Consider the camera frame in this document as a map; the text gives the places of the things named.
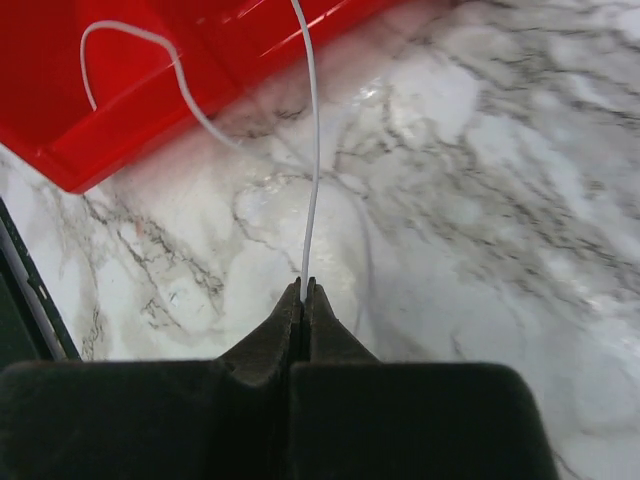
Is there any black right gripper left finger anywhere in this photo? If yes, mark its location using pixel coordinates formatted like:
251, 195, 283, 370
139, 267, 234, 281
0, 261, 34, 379
1, 283, 302, 479

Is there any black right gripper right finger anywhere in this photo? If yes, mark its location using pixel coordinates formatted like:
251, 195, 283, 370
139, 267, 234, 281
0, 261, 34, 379
289, 283, 558, 479

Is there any thin white cable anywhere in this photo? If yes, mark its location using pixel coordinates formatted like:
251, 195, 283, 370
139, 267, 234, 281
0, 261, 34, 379
79, 0, 376, 336

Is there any red plastic bin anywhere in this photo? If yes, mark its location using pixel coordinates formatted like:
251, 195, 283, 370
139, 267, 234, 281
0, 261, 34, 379
1, 1, 386, 193

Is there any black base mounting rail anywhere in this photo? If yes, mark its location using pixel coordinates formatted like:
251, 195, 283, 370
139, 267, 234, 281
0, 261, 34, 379
1, 205, 80, 368

